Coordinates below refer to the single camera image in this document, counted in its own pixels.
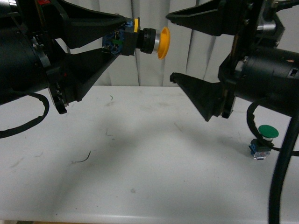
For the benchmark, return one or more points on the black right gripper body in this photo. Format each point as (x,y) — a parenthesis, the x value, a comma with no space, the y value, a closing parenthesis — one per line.
(253,23)

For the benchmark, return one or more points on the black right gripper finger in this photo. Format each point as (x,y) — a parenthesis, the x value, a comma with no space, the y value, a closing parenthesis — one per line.
(215,17)
(207,97)

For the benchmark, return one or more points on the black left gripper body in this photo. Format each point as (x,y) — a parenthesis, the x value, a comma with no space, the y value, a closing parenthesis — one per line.
(46,21)

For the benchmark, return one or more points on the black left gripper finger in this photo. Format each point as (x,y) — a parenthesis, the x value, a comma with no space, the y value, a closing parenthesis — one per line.
(81,71)
(80,26)

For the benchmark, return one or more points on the yellow push button switch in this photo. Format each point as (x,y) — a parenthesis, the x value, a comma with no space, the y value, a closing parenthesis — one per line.
(129,37)

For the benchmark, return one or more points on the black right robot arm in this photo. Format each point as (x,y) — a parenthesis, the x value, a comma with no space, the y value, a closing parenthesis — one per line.
(255,69)

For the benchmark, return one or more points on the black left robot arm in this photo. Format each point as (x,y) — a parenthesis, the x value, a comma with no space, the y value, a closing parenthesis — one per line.
(31,58)

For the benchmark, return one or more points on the green push button switch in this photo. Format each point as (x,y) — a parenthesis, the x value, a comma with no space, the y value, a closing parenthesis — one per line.
(261,149)

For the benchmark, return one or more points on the curved dark wire scrap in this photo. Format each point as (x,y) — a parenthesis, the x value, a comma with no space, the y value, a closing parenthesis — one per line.
(83,160)

